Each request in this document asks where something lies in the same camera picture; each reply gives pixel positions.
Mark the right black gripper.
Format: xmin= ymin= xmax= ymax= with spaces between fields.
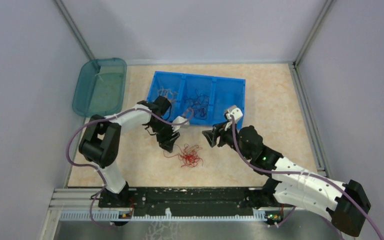
xmin=202 ymin=119 xmax=252 ymax=160

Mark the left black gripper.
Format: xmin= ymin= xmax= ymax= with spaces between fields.
xmin=147 ymin=118 xmax=181 ymax=153

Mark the red wire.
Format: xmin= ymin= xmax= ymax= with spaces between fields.
xmin=163 ymin=143 xmax=204 ymax=169

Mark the yellow wire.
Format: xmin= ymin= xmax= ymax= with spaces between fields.
xmin=155 ymin=86 xmax=179 ymax=100

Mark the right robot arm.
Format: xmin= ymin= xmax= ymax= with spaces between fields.
xmin=202 ymin=122 xmax=371 ymax=237

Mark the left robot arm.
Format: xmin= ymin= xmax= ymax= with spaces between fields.
xmin=78 ymin=96 xmax=189 ymax=207

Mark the blue three-compartment bin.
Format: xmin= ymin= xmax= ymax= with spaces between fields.
xmin=146 ymin=71 xmax=246 ymax=126

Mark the teal translucent plastic tray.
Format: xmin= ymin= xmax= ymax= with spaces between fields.
xmin=72 ymin=57 xmax=127 ymax=118

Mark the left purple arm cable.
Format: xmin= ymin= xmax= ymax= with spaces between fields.
xmin=65 ymin=107 xmax=195 ymax=230

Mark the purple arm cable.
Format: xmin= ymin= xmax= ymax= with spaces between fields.
xmin=65 ymin=107 xmax=195 ymax=230
xmin=230 ymin=114 xmax=384 ymax=240

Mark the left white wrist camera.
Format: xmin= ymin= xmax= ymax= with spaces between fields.
xmin=171 ymin=116 xmax=190 ymax=133

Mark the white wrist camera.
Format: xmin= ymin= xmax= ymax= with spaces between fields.
xmin=171 ymin=116 xmax=190 ymax=133
xmin=224 ymin=105 xmax=244 ymax=123

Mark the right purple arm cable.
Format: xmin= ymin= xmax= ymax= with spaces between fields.
xmin=230 ymin=114 xmax=384 ymax=240

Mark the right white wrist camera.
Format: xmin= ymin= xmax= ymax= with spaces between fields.
xmin=224 ymin=105 xmax=244 ymax=123

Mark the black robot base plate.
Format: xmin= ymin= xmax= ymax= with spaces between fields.
xmin=97 ymin=187 xmax=286 ymax=227

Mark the aluminium frame rail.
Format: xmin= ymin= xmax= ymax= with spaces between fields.
xmin=47 ymin=187 xmax=349 ymax=223

